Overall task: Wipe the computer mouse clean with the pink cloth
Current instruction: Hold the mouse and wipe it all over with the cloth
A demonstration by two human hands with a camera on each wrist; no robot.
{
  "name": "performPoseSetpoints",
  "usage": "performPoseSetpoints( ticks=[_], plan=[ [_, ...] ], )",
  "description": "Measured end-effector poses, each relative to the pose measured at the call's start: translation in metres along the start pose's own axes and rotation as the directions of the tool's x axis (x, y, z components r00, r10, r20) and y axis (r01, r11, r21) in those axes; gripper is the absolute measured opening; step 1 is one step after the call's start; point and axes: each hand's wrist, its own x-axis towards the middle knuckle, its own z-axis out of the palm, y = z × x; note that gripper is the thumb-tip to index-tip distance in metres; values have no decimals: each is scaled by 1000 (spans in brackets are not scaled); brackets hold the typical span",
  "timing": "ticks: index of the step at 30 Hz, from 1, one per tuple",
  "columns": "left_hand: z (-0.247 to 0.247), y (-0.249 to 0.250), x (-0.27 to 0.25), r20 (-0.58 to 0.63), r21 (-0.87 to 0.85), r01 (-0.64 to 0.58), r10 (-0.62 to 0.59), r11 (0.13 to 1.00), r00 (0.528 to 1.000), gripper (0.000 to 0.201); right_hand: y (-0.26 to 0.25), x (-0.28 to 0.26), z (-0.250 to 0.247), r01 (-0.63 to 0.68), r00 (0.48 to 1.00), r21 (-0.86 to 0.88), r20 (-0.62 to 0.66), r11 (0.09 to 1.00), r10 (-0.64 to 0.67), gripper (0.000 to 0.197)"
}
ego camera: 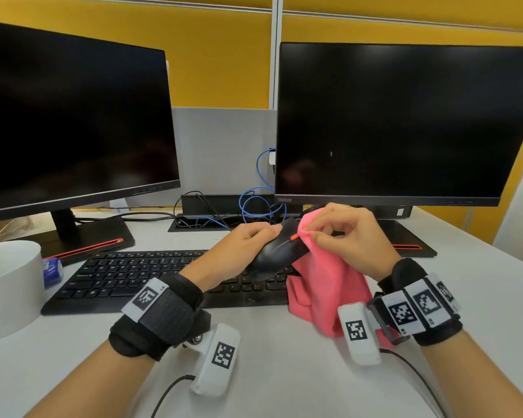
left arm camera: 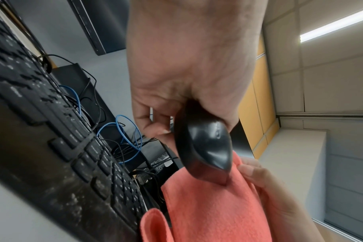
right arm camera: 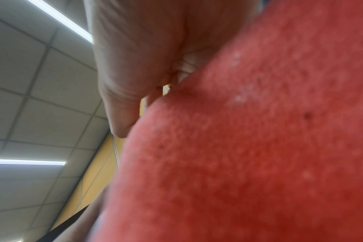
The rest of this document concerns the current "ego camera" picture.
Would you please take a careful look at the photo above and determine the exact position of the black keyboard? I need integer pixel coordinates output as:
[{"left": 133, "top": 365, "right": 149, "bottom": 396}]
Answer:
[{"left": 40, "top": 250, "right": 302, "bottom": 316}]

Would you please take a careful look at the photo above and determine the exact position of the white cabinet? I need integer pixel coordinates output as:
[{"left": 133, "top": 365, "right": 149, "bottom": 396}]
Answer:
[{"left": 492, "top": 143, "right": 523, "bottom": 257}]

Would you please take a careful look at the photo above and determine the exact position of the brown cardboard box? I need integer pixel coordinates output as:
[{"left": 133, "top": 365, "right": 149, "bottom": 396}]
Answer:
[{"left": 0, "top": 211, "right": 55, "bottom": 247}]

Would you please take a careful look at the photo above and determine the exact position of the black white-speckled mouse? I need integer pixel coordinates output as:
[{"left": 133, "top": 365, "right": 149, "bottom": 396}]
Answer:
[{"left": 248, "top": 217, "right": 313, "bottom": 279}]

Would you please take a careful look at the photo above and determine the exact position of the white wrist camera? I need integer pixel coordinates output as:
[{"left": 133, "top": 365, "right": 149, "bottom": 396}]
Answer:
[
  {"left": 338, "top": 302, "right": 382, "bottom": 367},
  {"left": 183, "top": 323, "right": 241, "bottom": 398}
]

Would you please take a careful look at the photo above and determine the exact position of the person's right forearm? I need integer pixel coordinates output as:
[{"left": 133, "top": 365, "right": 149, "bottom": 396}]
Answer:
[{"left": 420, "top": 330, "right": 523, "bottom": 418}]

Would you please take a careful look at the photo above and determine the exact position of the black keyboard cable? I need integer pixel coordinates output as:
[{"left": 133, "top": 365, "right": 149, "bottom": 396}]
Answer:
[{"left": 173, "top": 190, "right": 232, "bottom": 231}]

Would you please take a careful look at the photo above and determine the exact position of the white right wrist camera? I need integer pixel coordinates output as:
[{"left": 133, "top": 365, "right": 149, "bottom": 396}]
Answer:
[{"left": 338, "top": 302, "right": 382, "bottom": 367}]

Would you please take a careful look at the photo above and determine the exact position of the person's left hand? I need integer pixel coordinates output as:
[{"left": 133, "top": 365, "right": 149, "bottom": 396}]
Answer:
[{"left": 179, "top": 221, "right": 283, "bottom": 293}]

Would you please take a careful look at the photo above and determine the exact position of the black monitor cable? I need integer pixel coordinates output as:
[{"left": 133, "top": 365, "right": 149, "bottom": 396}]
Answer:
[{"left": 74, "top": 211, "right": 175, "bottom": 224}]

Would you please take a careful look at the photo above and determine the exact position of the black left camera cable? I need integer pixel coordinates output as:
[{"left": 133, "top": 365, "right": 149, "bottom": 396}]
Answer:
[{"left": 150, "top": 374, "right": 196, "bottom": 418}]

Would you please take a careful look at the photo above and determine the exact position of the pink cloth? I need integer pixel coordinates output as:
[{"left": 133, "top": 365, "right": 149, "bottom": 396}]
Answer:
[{"left": 286, "top": 207, "right": 401, "bottom": 349}]

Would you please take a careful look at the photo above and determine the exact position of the black camera cable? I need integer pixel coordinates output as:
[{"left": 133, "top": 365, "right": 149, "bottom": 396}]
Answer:
[
  {"left": 379, "top": 348, "right": 450, "bottom": 418},
  {"left": 150, "top": 374, "right": 196, "bottom": 418}
]

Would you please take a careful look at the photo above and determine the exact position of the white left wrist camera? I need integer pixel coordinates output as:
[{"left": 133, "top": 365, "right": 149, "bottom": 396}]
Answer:
[{"left": 183, "top": 323, "right": 241, "bottom": 398}]

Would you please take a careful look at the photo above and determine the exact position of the person's right hand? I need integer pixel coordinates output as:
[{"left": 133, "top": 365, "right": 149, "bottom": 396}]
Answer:
[{"left": 303, "top": 203, "right": 403, "bottom": 283}]

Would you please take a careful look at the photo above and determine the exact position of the black right wrist strap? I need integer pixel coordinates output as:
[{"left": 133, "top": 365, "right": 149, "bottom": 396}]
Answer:
[{"left": 367, "top": 258, "right": 464, "bottom": 347}]

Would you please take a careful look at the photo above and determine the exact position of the small blue object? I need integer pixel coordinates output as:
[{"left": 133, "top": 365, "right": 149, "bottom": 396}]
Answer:
[{"left": 42, "top": 257, "right": 65, "bottom": 289}]

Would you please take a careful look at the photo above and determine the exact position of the black computer monitor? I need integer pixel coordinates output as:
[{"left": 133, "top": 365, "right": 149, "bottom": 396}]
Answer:
[
  {"left": 274, "top": 42, "right": 523, "bottom": 258},
  {"left": 0, "top": 20, "right": 182, "bottom": 266}
]

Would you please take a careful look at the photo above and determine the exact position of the blue network cable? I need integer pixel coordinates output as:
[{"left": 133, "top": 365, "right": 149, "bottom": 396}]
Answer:
[{"left": 196, "top": 147, "right": 288, "bottom": 229}]

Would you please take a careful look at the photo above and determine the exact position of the person's left forearm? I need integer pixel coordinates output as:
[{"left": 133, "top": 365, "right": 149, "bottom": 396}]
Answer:
[{"left": 26, "top": 341, "right": 158, "bottom": 418}]

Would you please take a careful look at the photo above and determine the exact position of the black right camera cable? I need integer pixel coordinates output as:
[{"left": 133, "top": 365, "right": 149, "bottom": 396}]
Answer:
[{"left": 379, "top": 348, "right": 450, "bottom": 418}]

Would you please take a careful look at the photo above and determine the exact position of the white round container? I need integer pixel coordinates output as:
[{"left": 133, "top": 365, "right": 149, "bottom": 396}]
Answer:
[{"left": 0, "top": 240, "right": 43, "bottom": 343}]

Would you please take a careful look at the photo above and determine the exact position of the grey partition panel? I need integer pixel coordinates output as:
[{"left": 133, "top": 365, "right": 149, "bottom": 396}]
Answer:
[{"left": 170, "top": 107, "right": 279, "bottom": 208}]

